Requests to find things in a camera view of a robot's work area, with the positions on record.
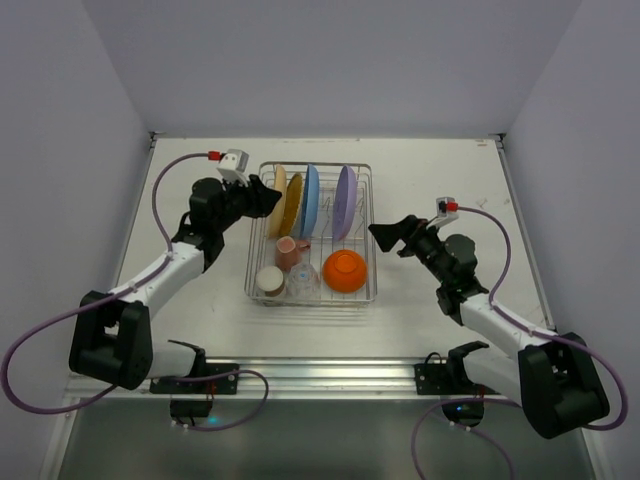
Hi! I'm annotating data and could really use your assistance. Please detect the tan plastic plate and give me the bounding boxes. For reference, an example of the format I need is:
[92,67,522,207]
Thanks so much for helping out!
[267,165,288,239]

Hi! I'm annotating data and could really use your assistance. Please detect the green woven pattern plate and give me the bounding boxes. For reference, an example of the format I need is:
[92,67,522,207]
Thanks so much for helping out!
[279,173,304,237]

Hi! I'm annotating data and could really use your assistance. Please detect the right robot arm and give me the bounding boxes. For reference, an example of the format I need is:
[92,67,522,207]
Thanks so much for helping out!
[368,215,610,439]

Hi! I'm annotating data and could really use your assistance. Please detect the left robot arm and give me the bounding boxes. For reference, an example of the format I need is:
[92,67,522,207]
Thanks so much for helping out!
[69,175,282,390]

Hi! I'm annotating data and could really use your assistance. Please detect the blue plate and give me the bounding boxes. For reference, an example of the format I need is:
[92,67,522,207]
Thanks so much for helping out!
[300,164,320,239]

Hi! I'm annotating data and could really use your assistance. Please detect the orange bowl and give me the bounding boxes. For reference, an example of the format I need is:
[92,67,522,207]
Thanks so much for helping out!
[322,249,368,294]

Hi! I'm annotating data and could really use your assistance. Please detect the pink mug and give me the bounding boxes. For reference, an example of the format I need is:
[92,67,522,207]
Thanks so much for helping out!
[274,236,311,272]

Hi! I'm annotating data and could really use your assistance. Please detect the purple plate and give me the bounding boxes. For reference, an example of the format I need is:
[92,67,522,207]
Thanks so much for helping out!
[332,165,357,242]

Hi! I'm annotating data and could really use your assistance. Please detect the white brown cup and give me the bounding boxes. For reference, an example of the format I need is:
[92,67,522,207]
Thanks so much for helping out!
[255,265,286,298]

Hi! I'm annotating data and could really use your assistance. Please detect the clear glass cup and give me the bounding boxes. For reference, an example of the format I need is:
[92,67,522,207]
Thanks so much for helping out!
[286,262,320,300]

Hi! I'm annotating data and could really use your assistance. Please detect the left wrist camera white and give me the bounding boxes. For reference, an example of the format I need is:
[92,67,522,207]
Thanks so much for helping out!
[217,149,249,185]

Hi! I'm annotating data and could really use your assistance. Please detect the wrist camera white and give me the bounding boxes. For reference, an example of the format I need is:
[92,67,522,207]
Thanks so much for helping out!
[432,197,459,228]
[217,149,249,185]

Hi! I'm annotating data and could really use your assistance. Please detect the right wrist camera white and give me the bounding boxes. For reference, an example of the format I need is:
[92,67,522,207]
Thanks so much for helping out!
[432,197,459,228]

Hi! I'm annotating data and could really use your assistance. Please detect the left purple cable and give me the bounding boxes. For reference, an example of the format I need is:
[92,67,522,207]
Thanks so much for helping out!
[0,148,271,432]

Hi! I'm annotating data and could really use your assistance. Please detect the metal wire dish rack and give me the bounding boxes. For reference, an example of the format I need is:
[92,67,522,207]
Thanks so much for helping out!
[244,162,377,307]

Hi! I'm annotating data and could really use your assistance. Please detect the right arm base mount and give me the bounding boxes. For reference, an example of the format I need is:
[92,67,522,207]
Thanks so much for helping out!
[413,341,489,428]

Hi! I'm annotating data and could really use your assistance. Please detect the aluminium mounting rail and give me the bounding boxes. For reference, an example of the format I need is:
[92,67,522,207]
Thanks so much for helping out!
[63,356,521,401]

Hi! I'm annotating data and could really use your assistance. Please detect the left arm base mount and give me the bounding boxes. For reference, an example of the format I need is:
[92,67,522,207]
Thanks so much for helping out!
[149,362,239,425]

